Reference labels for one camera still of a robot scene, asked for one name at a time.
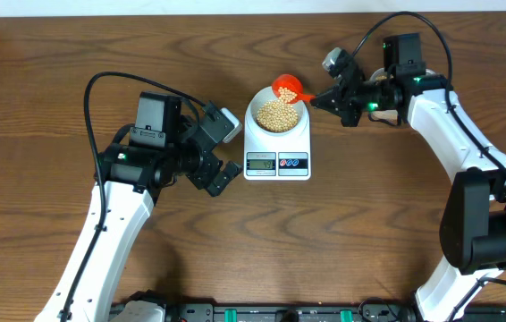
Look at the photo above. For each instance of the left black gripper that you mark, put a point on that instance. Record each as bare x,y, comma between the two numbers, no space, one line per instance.
201,176

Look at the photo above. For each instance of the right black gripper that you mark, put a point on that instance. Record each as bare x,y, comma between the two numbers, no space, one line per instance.
342,106

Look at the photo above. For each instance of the red plastic measuring scoop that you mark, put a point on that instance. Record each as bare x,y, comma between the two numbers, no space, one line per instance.
289,88

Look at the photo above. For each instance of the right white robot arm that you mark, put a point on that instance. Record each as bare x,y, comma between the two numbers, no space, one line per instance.
472,232

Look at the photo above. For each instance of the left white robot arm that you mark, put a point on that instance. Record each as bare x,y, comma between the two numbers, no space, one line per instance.
143,158

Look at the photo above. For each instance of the white digital kitchen scale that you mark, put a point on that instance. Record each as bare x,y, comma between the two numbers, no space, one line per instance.
277,156

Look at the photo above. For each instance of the soybeans in bowl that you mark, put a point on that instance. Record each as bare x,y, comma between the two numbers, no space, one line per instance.
277,116

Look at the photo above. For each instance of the clear plastic soybean container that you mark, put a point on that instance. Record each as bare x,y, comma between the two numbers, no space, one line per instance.
385,114

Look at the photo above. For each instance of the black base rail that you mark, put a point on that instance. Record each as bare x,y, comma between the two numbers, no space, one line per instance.
149,306

